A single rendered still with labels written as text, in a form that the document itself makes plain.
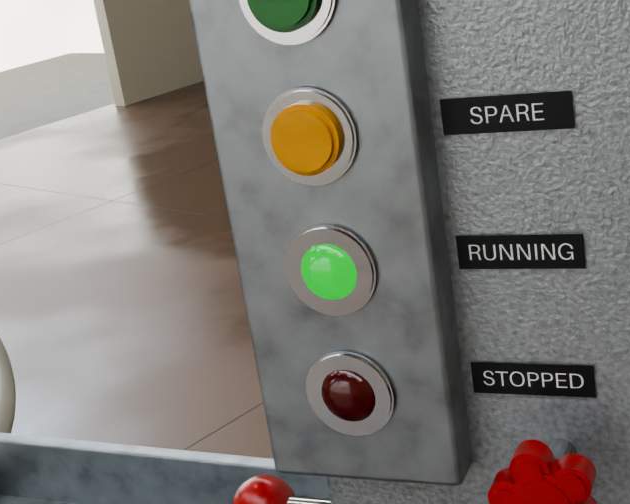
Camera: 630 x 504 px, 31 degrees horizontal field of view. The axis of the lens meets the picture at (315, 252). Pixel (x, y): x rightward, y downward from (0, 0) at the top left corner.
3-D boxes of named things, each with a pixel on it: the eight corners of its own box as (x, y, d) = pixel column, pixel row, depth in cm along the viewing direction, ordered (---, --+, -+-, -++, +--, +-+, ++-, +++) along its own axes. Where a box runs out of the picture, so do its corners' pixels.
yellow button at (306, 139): (352, 167, 40) (341, 96, 39) (341, 176, 39) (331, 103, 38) (285, 170, 41) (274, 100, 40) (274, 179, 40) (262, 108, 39)
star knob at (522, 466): (613, 492, 43) (606, 402, 42) (595, 558, 40) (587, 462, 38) (516, 485, 45) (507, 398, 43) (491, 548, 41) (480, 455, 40)
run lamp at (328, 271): (371, 292, 42) (363, 232, 41) (359, 307, 41) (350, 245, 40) (313, 292, 43) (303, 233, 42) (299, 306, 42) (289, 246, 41)
